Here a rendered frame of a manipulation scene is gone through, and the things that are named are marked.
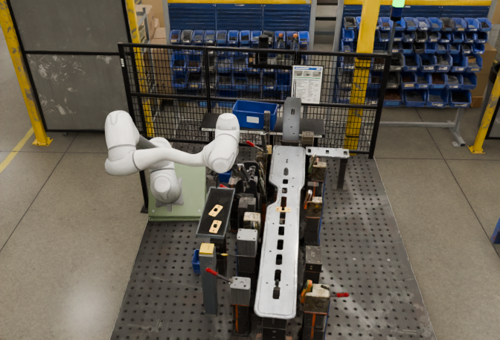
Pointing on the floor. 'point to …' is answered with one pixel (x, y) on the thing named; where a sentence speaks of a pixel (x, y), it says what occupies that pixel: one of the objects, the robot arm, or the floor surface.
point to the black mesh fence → (244, 91)
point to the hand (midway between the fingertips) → (230, 187)
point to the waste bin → (489, 88)
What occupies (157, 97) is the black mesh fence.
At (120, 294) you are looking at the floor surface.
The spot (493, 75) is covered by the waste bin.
